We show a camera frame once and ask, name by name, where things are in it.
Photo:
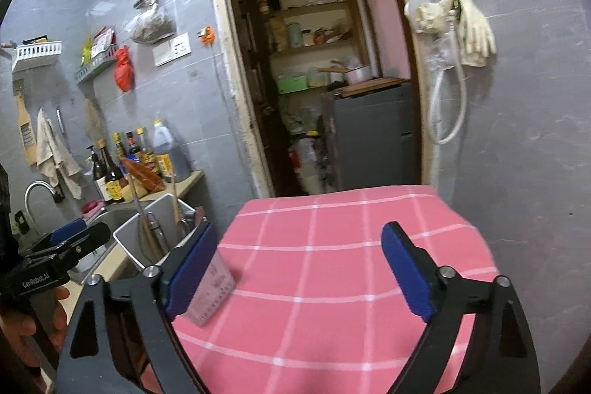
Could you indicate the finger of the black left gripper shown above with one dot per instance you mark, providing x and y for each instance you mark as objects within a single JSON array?
[{"x": 83, "y": 243}]

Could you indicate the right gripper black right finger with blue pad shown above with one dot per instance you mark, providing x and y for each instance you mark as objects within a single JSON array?
[{"x": 500, "y": 356}]

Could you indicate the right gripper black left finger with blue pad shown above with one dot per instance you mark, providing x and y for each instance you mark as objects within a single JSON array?
[{"x": 116, "y": 330}]

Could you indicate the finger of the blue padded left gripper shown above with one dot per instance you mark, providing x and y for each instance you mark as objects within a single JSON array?
[{"x": 67, "y": 231}]

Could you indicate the wooden chopstick pair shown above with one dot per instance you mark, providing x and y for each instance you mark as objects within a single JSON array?
[{"x": 175, "y": 207}]

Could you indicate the left hand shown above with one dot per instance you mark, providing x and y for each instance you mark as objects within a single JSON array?
[{"x": 17, "y": 327}]

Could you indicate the chrome sink faucet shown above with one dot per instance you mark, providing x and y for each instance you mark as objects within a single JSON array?
[{"x": 38, "y": 191}]

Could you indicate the dark soy sauce bottle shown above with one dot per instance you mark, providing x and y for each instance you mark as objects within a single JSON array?
[{"x": 115, "y": 181}]

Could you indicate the white perforated utensil holder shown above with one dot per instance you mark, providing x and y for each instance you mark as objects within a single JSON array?
[{"x": 195, "y": 278}]

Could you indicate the beige hanging towel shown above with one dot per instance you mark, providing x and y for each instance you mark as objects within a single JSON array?
[{"x": 54, "y": 160}]

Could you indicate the large oil jug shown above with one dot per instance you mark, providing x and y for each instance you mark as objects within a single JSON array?
[{"x": 168, "y": 154}]

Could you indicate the red plastic bag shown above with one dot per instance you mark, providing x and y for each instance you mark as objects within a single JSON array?
[{"x": 123, "y": 71}]

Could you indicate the pink checked tablecloth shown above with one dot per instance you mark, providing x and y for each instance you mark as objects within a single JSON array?
[{"x": 316, "y": 308}]

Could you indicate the clear bag of dried goods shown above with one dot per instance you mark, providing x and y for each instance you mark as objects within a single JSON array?
[{"x": 151, "y": 23}]

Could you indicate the green box on shelf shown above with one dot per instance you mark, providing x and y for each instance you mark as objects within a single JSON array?
[{"x": 288, "y": 84}]

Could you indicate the dark grey cabinet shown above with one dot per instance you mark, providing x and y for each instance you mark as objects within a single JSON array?
[{"x": 372, "y": 138}]

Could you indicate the wooden board on cabinet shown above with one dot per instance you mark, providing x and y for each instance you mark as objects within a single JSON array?
[{"x": 369, "y": 86}]

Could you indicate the small metal pot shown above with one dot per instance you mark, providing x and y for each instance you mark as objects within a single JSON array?
[{"x": 351, "y": 76}]

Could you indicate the cream rubber gloves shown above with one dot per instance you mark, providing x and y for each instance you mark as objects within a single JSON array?
[{"x": 474, "y": 34}]

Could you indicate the wooden cutting board on wall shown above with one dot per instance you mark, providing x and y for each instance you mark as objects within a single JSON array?
[{"x": 26, "y": 132}]

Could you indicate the metal wall rack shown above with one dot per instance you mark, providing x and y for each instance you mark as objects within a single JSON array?
[{"x": 96, "y": 65}]

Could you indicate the white wall basket shelf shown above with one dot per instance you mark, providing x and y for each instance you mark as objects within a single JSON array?
[{"x": 30, "y": 56}]

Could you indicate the white wall socket panel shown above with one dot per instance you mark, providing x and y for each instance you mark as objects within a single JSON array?
[{"x": 171, "y": 50}]

